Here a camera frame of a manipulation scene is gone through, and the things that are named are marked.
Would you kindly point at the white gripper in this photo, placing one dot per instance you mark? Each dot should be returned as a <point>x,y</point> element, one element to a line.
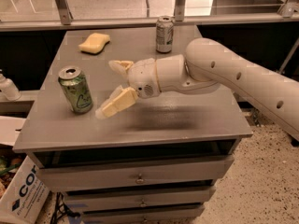
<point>143,77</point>

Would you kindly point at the green soda can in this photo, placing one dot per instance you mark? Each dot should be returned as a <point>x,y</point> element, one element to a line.
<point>75,88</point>

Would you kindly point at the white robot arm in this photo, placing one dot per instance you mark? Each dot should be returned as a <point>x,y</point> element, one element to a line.
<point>202,68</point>

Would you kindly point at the silver 7up can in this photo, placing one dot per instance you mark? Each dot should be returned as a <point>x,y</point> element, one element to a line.
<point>164,34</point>

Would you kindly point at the yellow sponge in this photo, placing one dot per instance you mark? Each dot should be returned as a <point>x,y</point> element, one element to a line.
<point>94,43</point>

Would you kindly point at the grey drawer cabinet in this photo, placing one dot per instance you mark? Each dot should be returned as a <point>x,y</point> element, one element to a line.
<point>171,126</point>

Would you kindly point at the top grey drawer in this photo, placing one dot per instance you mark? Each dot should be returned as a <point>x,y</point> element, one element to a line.
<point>129,174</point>

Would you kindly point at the grey drawer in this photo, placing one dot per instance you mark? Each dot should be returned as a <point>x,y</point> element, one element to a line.
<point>140,199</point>
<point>129,174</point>
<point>144,216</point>

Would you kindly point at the white plastic bottle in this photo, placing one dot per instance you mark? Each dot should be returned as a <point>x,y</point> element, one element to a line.
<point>8,88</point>

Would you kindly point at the middle grey drawer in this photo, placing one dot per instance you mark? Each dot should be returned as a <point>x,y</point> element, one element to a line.
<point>140,199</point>

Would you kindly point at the bottom grey drawer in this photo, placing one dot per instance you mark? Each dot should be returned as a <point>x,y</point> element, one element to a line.
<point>144,216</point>

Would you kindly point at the white cardboard box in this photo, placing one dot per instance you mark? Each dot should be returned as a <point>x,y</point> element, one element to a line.
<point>24,196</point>

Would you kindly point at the metal window frame rail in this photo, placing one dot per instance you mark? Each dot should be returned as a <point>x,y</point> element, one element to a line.
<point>24,15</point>

